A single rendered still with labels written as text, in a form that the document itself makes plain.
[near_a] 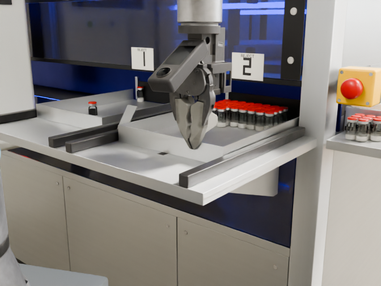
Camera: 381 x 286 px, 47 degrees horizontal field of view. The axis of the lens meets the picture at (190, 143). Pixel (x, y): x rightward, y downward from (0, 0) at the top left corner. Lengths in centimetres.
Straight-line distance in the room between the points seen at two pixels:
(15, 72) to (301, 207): 99
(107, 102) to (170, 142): 54
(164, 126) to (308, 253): 44
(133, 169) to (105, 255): 88
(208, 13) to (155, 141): 27
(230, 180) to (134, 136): 26
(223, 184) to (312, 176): 36
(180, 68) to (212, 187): 19
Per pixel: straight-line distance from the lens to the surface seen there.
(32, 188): 187
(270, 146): 85
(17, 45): 154
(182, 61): 70
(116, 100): 135
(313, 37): 95
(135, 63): 126
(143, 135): 86
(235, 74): 105
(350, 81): 89
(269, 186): 100
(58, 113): 112
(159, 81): 67
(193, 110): 75
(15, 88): 154
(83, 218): 163
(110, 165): 77
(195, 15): 72
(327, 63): 94
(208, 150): 76
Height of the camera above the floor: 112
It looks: 16 degrees down
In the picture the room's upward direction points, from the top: straight up
